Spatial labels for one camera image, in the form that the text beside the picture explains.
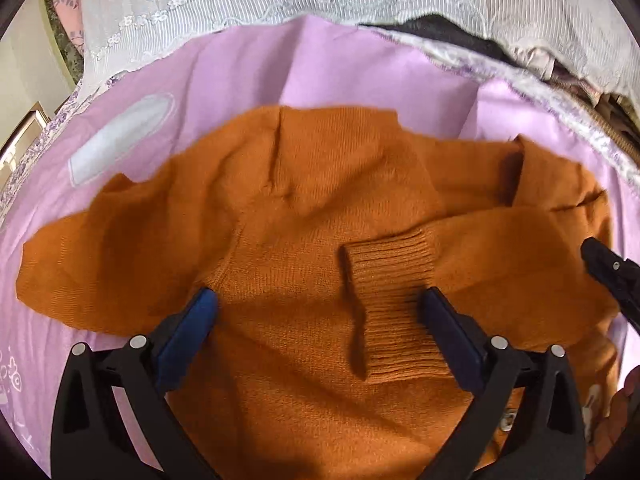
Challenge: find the person right hand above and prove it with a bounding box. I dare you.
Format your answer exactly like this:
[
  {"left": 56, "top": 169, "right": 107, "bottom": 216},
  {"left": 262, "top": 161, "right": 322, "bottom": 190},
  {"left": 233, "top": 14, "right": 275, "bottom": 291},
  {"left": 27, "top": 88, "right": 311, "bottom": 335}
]
[{"left": 586, "top": 366, "right": 639, "bottom": 474}]

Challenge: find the floral white bedding edge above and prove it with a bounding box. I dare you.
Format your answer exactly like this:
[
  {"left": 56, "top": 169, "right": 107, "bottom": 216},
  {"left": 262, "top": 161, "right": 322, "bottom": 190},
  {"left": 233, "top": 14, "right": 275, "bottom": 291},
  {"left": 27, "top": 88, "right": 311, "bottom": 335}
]
[{"left": 374, "top": 27, "right": 639, "bottom": 188}]

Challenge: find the black mesh fabric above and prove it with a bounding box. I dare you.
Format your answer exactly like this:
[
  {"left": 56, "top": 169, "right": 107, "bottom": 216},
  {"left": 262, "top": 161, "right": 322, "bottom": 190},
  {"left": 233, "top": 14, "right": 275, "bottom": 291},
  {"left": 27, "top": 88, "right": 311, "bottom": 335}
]
[{"left": 362, "top": 14, "right": 518, "bottom": 67}]

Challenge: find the woven straw mat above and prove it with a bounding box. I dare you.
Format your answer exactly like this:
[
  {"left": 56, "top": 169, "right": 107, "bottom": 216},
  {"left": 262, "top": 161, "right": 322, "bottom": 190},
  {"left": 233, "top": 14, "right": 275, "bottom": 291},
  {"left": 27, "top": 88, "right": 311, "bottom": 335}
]
[{"left": 550, "top": 80, "right": 639, "bottom": 166}]

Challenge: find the white lace cover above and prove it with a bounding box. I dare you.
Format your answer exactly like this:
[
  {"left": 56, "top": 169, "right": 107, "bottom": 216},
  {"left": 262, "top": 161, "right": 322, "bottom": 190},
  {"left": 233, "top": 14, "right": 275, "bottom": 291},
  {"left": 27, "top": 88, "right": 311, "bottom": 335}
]
[{"left": 81, "top": 0, "right": 639, "bottom": 100}]

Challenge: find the wooden picture frame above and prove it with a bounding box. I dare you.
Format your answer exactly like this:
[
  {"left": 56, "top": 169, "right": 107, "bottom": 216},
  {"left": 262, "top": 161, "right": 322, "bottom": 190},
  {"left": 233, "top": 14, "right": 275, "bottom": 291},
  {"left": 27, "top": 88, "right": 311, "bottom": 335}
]
[{"left": 1, "top": 102, "right": 50, "bottom": 171}]

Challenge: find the green patterned fabric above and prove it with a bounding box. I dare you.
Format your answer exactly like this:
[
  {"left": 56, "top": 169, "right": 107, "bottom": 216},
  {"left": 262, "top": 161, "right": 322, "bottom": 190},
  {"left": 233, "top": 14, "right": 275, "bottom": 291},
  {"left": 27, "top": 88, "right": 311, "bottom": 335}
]
[{"left": 43, "top": 0, "right": 84, "bottom": 84}]

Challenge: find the orange knit cardigan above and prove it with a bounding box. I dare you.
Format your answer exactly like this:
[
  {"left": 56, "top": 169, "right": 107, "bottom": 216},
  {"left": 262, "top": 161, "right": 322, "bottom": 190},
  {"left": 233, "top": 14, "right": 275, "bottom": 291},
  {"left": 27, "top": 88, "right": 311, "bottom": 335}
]
[{"left": 16, "top": 107, "right": 618, "bottom": 479}]

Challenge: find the pink bed sheet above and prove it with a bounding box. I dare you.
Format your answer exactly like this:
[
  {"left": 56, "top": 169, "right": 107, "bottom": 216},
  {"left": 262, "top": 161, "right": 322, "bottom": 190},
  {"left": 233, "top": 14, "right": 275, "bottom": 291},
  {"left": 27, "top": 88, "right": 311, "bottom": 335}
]
[{"left": 1, "top": 16, "right": 639, "bottom": 474}]

